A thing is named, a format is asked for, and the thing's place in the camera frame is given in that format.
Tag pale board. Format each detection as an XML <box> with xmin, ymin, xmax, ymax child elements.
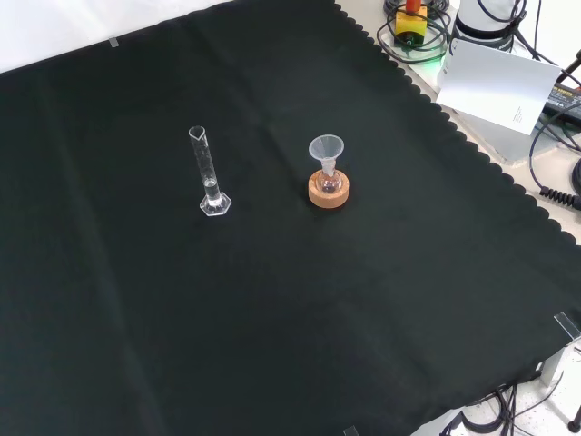
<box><xmin>435</xmin><ymin>37</ymin><xmax>563</xmax><ymax>136</ymax></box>

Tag cork ring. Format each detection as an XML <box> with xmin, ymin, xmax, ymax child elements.
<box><xmin>308</xmin><ymin>171</ymin><xmax>351</xmax><ymax>211</ymax></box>

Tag black power adapter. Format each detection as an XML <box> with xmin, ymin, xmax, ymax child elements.
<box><xmin>540</xmin><ymin>83</ymin><xmax>581</xmax><ymax>123</ymax></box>

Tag clear plastic funnel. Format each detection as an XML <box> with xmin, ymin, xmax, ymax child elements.
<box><xmin>308</xmin><ymin>134</ymin><xmax>345</xmax><ymax>165</ymax></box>

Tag black cloth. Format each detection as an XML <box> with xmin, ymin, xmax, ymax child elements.
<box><xmin>0</xmin><ymin>0</ymin><xmax>581</xmax><ymax>436</ymax></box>

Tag black cable bundle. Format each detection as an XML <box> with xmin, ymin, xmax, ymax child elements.
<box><xmin>438</xmin><ymin>383</ymin><xmax>568</xmax><ymax>436</ymax></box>

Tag white column with black ring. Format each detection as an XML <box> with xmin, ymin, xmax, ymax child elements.
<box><xmin>451</xmin><ymin>0</ymin><xmax>517</xmax><ymax>52</ymax></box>

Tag black cable loops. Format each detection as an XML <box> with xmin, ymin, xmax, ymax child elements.
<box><xmin>375</xmin><ymin>0</ymin><xmax>455</xmax><ymax>64</ymax></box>

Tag clear graduated cylinder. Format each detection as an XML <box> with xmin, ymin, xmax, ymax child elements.
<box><xmin>188</xmin><ymin>125</ymin><xmax>233</xmax><ymax>218</ymax></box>

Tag aluminium bench frame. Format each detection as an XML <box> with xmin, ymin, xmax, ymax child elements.
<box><xmin>535</xmin><ymin>338</ymin><xmax>581</xmax><ymax>388</ymax></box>

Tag round-bottom glass flask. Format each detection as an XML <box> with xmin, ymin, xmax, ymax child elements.
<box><xmin>318</xmin><ymin>157</ymin><xmax>343</xmax><ymax>194</ymax></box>

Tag coiled black cable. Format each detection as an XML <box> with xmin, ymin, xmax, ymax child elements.
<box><xmin>538</xmin><ymin>185</ymin><xmax>581</xmax><ymax>208</ymax></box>

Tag thin black cable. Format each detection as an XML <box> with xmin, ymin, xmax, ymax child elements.
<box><xmin>527</xmin><ymin>118</ymin><xmax>581</xmax><ymax>192</ymax></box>

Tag yellow stop button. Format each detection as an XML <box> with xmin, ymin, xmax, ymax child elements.
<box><xmin>393</xmin><ymin>0</ymin><xmax>429</xmax><ymax>48</ymax></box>

